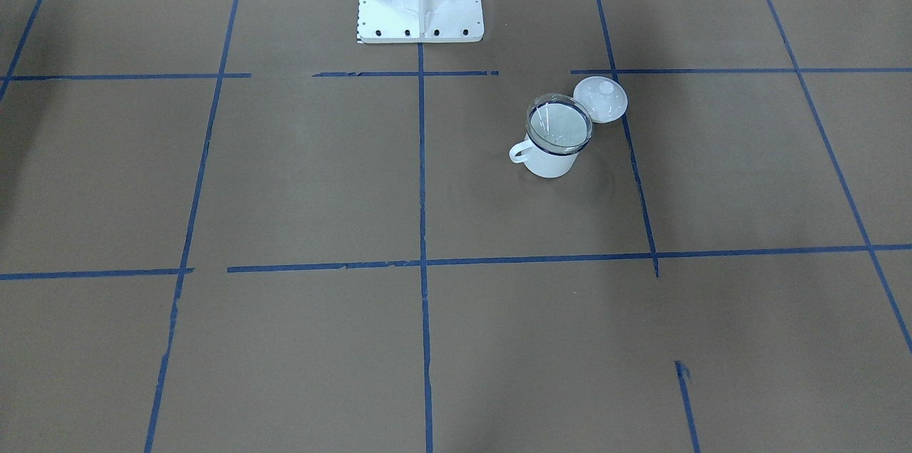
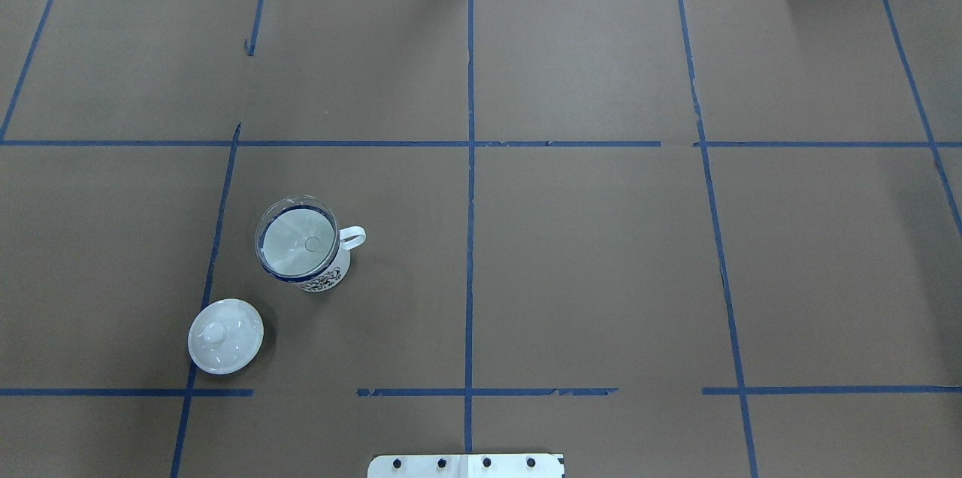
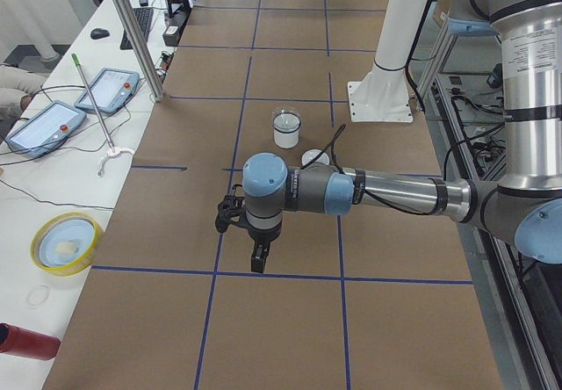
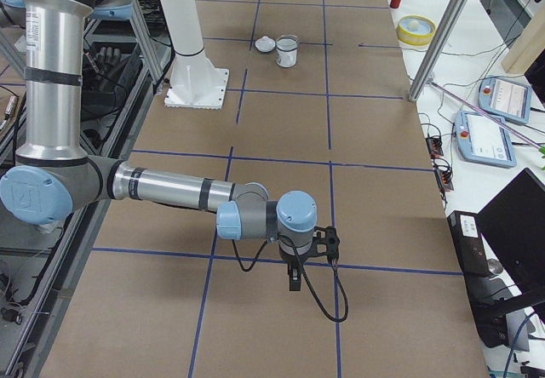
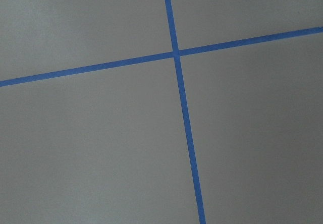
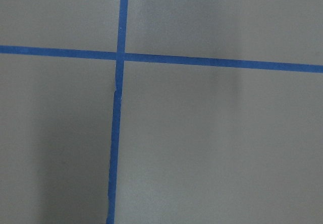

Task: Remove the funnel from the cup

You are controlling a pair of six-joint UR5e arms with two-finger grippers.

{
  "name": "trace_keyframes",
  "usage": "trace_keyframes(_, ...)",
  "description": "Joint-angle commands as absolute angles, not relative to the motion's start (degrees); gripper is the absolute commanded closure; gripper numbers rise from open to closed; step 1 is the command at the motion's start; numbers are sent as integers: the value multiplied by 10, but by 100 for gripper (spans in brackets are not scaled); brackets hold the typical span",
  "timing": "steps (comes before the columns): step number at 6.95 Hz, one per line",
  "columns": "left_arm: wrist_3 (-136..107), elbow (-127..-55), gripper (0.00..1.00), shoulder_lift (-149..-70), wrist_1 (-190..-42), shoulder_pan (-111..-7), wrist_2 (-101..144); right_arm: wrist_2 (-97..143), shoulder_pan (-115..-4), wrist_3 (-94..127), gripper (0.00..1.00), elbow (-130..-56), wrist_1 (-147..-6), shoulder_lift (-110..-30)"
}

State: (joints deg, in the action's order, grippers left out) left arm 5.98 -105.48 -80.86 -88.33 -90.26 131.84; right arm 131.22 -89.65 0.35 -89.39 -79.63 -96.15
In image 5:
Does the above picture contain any blue tape line lengthwise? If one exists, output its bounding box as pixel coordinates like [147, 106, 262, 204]
[165, 0, 206, 224]

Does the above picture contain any blue tape line crosswise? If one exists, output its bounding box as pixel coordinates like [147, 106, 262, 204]
[1, 27, 322, 87]

